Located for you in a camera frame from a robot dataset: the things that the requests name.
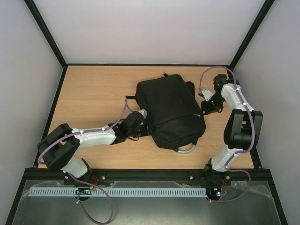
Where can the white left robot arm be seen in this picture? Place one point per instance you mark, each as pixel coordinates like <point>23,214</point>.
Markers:
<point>57,149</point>

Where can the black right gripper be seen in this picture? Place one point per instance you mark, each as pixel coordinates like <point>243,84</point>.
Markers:
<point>208,108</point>

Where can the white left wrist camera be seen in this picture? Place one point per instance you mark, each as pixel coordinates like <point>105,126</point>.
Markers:
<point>143,112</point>

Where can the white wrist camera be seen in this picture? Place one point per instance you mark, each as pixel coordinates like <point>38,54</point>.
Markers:
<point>143,112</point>
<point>205,94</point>

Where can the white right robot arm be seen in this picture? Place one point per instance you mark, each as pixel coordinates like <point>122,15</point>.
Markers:
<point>243,128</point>

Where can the black student bag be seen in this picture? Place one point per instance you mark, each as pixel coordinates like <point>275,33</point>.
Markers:
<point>174,119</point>

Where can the light blue cable duct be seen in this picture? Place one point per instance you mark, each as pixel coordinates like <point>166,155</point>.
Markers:
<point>117,192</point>

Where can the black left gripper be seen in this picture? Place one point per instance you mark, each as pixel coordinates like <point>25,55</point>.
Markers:
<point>145,133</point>

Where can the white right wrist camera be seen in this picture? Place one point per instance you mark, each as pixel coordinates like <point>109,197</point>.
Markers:
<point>205,94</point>

